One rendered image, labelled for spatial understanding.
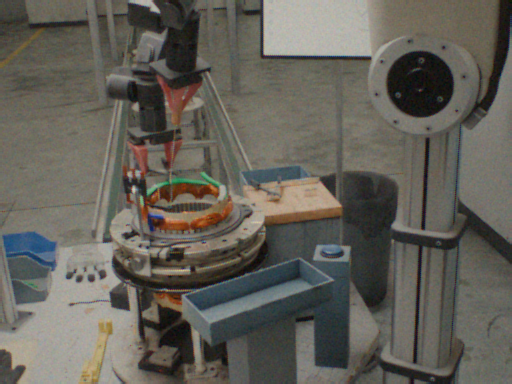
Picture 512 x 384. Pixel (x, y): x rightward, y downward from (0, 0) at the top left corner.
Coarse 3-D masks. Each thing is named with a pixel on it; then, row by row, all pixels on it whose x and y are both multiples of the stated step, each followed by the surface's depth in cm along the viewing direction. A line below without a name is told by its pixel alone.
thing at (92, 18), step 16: (208, 0) 524; (96, 16) 373; (112, 16) 518; (208, 16) 528; (96, 32) 374; (112, 32) 522; (96, 48) 378; (112, 48) 526; (96, 64) 380; (96, 80) 384
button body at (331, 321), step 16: (320, 256) 134; (336, 272) 133; (336, 288) 134; (336, 304) 135; (320, 320) 137; (336, 320) 137; (320, 336) 139; (336, 336) 138; (320, 352) 140; (336, 352) 139
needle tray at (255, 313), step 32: (224, 288) 119; (256, 288) 123; (288, 288) 124; (320, 288) 117; (192, 320) 113; (224, 320) 108; (256, 320) 112; (288, 320) 117; (256, 352) 116; (288, 352) 120
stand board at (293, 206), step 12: (252, 192) 160; (264, 192) 159; (288, 192) 159; (300, 192) 158; (324, 192) 158; (264, 204) 152; (276, 204) 152; (288, 204) 152; (300, 204) 151; (312, 204) 151; (324, 204) 151; (336, 204) 150; (264, 216) 146; (276, 216) 147; (288, 216) 147; (300, 216) 148; (312, 216) 149; (324, 216) 149; (336, 216) 150
